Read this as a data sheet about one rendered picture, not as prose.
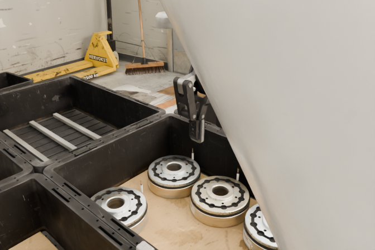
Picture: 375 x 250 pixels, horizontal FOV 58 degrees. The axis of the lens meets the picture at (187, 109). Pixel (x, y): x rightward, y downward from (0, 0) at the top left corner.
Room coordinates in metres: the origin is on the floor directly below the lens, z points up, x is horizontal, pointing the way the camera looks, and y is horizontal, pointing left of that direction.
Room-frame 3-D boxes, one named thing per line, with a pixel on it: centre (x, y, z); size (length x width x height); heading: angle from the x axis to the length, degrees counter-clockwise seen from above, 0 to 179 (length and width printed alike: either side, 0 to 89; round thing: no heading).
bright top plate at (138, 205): (0.44, 0.12, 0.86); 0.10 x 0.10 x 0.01
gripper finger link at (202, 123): (0.43, -0.01, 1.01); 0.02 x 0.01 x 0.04; 47
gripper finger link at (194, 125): (0.42, -0.01, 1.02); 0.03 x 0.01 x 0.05; 137
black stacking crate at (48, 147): (0.69, 0.29, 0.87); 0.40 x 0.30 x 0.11; 49
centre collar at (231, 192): (0.48, -0.06, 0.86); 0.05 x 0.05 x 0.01
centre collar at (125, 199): (0.44, 0.12, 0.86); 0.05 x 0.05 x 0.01
